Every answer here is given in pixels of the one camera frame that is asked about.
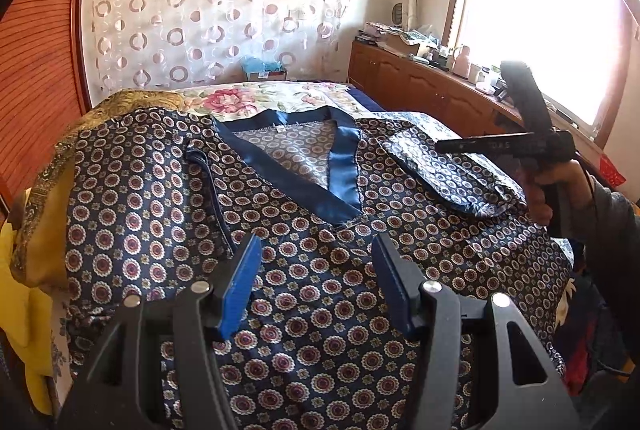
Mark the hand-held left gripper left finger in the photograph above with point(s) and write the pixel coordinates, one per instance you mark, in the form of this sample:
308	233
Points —
240	285

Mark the yellow cloth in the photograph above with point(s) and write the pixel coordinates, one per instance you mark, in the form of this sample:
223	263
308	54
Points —
25	320

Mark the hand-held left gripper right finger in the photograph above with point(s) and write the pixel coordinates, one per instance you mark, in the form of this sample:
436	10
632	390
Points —
392	285

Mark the wooden cabinet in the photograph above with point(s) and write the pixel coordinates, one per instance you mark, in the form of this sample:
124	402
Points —
415	82

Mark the white blue floral bedsheet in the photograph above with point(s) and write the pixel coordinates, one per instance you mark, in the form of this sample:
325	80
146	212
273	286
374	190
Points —
62	335

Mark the wooden slatted wardrobe door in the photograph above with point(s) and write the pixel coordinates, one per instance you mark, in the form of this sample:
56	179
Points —
40	85

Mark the pink floral quilt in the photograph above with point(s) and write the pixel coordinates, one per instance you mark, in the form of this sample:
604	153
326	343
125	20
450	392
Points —
250	102

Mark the navy patterned satin shirt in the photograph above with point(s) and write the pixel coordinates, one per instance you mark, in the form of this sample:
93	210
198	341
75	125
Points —
310	230

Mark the blue cardboard box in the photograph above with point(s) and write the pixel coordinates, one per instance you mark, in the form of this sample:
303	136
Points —
264	69

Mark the pink kettle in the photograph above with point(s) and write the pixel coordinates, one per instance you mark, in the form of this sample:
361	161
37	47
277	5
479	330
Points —
461	60

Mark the red paper item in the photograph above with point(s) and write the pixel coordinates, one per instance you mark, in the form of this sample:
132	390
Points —
611	170

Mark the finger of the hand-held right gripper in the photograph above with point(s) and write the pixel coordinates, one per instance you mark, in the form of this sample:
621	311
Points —
475	145

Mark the window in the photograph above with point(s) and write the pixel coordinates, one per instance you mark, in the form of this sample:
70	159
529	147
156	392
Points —
540	10

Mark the yellow flower printed fabric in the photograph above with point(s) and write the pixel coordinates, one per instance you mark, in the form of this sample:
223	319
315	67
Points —
565	305

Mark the red cloth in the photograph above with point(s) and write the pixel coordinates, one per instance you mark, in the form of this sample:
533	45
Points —
582	340

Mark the sheer curtain with circles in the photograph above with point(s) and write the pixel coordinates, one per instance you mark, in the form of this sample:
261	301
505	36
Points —
210	10

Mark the dark oval fan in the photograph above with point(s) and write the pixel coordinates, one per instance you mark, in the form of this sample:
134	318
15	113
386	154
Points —
397	13

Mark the person's right hand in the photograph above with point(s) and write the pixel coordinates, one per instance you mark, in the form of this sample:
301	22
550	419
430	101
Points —
532	202

